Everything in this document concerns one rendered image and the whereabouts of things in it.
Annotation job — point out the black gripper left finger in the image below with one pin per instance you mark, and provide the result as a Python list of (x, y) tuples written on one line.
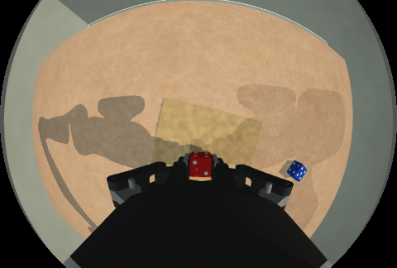
[(125, 184)]

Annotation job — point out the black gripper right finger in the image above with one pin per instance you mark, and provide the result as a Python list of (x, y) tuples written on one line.
[(263, 184)]

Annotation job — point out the red die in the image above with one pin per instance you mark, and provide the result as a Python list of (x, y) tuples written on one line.
[(200, 164)]

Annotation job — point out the blue die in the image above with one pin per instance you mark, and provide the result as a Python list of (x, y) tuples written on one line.
[(297, 170)]

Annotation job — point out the olive-tan square mat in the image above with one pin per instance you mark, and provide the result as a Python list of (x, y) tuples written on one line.
[(185, 128)]

